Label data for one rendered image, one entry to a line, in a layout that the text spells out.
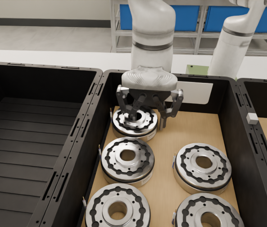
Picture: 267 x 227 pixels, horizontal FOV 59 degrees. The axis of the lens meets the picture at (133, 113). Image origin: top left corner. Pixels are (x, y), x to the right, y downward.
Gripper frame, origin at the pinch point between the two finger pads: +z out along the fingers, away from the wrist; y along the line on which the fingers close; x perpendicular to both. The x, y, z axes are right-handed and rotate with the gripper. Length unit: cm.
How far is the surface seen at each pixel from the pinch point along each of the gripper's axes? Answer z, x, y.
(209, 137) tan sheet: 2.2, 1.0, -14.1
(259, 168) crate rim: -7.8, 16.1, -17.3
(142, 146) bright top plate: -0.6, 7.9, 0.6
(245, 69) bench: 15, -53, -38
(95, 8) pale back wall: 61, -265, 83
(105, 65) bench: 15, -50, 21
